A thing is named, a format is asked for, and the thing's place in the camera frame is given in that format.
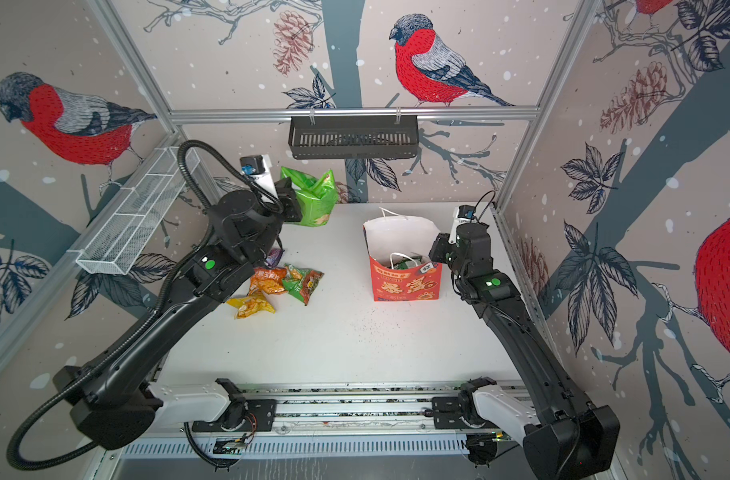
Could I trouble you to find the aluminium mounting rail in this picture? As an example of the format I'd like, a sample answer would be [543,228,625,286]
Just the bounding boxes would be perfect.
[109,383,603,436]

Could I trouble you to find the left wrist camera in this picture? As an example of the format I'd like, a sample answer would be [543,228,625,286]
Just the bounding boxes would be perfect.
[240,154,278,197]

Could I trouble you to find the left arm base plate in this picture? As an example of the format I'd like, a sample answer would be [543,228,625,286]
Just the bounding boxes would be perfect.
[191,378,278,433]

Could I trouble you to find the red paper gift bag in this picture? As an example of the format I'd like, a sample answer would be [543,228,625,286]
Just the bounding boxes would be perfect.
[363,208,443,302]

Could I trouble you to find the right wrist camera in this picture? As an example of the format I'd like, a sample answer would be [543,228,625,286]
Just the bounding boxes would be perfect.
[449,205,476,245]

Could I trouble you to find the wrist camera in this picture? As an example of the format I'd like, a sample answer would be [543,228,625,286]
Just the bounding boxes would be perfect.
[240,154,278,197]
[449,205,476,245]

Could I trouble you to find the dark green snack packet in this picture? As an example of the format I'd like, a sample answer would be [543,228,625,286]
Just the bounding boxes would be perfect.
[393,257,422,270]

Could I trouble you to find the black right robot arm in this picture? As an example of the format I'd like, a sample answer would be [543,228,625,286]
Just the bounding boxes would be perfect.
[430,220,620,479]

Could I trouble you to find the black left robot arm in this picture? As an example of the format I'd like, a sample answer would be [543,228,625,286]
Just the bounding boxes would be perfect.
[54,179,302,450]

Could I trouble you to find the purple snack packet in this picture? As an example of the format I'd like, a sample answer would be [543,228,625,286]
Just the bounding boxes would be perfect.
[265,247,284,269]

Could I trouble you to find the bright green chips bag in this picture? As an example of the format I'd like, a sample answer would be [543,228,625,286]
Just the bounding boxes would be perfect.
[281,167,340,227]

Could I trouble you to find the yellow snack packet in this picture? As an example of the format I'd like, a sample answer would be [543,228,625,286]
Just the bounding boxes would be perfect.
[226,290,276,319]

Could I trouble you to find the white wire mesh shelf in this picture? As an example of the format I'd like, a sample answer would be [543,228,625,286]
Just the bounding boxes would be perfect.
[76,146,186,275]

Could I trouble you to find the black corrugated cable hose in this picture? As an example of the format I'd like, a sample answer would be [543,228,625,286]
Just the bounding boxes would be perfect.
[6,139,282,472]

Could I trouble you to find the black hanging wall basket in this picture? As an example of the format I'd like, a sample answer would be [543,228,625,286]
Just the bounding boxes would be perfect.
[288,115,420,160]

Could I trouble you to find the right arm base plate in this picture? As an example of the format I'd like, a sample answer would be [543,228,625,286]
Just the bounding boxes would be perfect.
[421,377,516,430]

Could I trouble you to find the orange snack packet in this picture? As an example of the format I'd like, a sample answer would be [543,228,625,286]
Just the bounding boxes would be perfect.
[249,268,287,295]

